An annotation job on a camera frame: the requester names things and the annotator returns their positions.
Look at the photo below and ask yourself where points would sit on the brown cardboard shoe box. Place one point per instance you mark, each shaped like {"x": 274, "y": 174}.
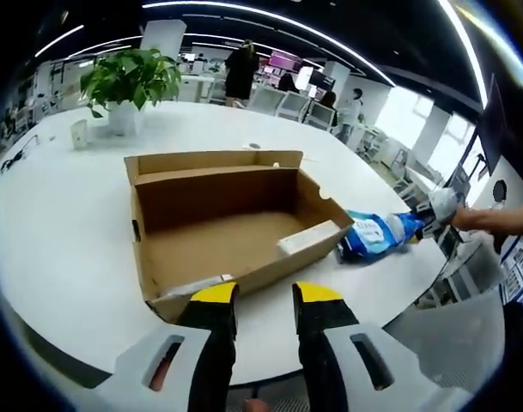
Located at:
{"x": 218, "y": 249}

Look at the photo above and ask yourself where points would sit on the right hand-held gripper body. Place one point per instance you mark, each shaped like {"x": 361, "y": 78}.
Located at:
{"x": 442, "y": 206}

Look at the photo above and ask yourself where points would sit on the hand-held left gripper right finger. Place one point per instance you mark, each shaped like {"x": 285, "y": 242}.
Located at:
{"x": 325, "y": 343}

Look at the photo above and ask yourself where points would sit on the green plant in white pot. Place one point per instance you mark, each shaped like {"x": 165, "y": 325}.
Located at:
{"x": 130, "y": 81}

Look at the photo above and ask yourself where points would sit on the row of white office chairs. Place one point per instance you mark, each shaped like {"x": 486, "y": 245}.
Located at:
{"x": 291, "y": 105}

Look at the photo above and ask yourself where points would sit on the person's left hand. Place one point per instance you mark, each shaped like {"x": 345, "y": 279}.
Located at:
{"x": 255, "y": 405}

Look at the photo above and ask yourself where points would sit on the blue wet wipes packet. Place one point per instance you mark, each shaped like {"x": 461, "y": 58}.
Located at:
{"x": 377, "y": 236}

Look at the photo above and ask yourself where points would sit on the large dark wall screen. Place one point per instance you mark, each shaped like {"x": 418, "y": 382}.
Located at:
{"x": 499, "y": 129}

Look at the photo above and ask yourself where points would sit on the small white card stand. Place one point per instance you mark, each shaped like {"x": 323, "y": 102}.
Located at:
{"x": 79, "y": 134}

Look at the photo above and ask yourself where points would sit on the grey mesh office chair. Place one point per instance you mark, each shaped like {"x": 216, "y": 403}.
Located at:
{"x": 450, "y": 339}

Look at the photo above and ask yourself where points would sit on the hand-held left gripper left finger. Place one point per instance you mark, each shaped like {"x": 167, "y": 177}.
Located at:
{"x": 209, "y": 343}

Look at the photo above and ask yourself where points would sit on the silver plastic packet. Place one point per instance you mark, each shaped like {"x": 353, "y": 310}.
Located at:
{"x": 192, "y": 286}

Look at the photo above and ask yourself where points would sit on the white flat packet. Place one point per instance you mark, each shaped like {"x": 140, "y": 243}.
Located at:
{"x": 306, "y": 238}

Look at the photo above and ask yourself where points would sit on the purple monitor screen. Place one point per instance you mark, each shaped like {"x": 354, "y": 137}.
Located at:
{"x": 285, "y": 61}

